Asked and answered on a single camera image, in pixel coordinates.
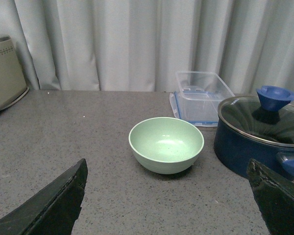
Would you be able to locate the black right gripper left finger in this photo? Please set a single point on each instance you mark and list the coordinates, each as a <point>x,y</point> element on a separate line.
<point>53,210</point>

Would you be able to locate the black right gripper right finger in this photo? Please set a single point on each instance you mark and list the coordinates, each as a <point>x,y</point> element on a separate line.
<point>274,196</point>

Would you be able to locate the green bowl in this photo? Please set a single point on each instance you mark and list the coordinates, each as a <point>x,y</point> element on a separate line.
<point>166,145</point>

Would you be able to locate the dark blue cooking pot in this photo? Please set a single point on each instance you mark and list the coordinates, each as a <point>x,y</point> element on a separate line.
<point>235,151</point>

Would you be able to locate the glass pot lid blue knob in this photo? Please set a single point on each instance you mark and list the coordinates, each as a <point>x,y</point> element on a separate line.
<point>267,117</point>

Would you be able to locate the cream toaster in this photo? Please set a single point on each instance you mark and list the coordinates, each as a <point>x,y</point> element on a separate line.
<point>13,86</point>

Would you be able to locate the clear plastic container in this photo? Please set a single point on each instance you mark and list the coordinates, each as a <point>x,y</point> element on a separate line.
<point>197,85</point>

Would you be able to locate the white curtain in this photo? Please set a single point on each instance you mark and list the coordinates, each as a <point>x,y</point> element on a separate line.
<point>138,45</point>

